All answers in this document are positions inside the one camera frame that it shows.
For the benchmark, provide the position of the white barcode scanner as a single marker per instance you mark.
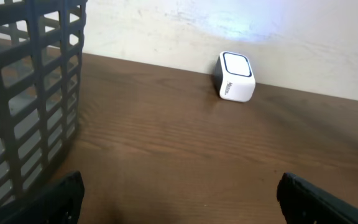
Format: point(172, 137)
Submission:
point(233, 77)

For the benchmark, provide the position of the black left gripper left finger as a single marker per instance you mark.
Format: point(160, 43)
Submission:
point(58, 202)

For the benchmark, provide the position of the grey plastic shopping basket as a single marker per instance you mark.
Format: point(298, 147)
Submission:
point(41, 45)

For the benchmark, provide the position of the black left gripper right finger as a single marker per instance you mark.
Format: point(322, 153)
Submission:
point(302, 202)

